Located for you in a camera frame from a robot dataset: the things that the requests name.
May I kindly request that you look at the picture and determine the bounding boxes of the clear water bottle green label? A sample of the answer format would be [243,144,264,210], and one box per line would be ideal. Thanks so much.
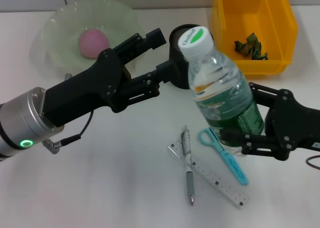
[177,26,265,156]

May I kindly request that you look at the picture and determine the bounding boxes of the clear plastic ruler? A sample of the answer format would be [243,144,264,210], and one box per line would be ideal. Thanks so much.
[167,140,251,208]

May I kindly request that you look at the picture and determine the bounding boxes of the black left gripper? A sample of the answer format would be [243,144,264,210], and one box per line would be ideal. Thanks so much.
[42,49,131,127]

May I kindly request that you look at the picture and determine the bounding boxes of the black mesh pen cup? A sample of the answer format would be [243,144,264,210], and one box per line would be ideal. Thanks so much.
[168,24,215,90]

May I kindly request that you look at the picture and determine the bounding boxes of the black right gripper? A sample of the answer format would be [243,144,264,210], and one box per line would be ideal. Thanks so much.
[219,82,320,161]

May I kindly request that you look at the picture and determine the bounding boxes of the blue safety scissors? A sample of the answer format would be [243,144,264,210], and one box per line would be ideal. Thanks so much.
[198,127,249,186]

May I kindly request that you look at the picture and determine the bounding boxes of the pale green glass fruit plate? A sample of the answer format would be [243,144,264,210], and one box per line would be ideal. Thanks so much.
[29,0,146,76]

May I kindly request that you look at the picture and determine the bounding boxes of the grey retractable pen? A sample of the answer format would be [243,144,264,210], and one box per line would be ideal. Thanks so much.
[180,124,195,206]

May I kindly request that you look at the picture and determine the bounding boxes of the yellow plastic storage bin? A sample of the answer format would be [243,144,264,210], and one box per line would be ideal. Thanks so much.
[211,0,300,76]

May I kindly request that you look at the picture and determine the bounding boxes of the pink peach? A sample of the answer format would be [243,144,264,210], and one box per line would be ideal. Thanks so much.
[78,29,110,60]

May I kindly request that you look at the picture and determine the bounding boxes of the green toy figure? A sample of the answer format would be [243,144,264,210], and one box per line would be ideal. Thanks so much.
[233,32,268,61]

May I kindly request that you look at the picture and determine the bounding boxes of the right gripper cable with connector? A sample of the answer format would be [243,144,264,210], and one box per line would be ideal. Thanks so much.
[306,155,320,171]

